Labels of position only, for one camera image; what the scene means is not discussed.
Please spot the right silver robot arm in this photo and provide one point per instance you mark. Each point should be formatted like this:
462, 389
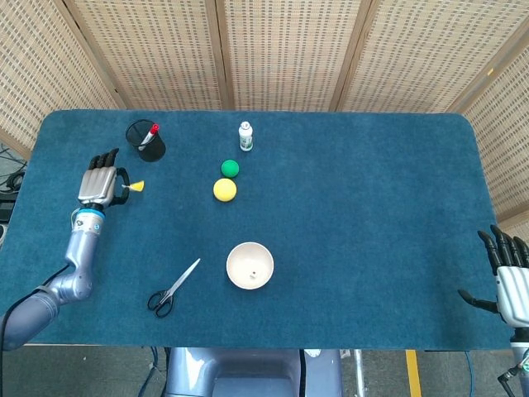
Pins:
522, 351

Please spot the small white plastic bottle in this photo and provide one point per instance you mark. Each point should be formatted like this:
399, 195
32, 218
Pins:
245, 138

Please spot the black mesh pen holder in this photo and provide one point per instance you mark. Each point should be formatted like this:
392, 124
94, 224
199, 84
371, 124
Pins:
153, 152

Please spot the silver blue robot torso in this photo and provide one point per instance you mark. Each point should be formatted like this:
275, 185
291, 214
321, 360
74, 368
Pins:
248, 372

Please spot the metal table leg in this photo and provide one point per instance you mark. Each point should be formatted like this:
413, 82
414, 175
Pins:
359, 372

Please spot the small yellow object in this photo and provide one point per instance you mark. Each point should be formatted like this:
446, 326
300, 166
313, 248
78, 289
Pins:
138, 187

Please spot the cream round bowl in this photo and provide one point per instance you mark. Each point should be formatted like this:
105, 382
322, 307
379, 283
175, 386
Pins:
244, 264

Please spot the woven bamboo screen panel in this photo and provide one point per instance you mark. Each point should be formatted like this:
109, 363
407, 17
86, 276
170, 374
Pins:
421, 54
157, 54
285, 54
508, 144
33, 62

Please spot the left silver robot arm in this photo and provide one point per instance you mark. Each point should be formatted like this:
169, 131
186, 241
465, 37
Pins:
80, 252

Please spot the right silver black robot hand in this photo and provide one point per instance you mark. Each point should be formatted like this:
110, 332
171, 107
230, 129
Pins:
512, 289

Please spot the yellow foam ball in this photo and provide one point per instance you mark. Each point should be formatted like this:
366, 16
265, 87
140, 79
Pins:
225, 190

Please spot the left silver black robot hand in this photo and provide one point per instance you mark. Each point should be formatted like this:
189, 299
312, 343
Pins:
97, 184

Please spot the green foam ball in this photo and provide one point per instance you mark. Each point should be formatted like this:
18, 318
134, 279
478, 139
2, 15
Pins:
230, 168

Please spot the red capped grey marker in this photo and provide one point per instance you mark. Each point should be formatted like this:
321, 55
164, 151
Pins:
154, 129

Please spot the blue carpet table mat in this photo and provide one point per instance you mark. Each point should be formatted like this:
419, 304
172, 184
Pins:
351, 227

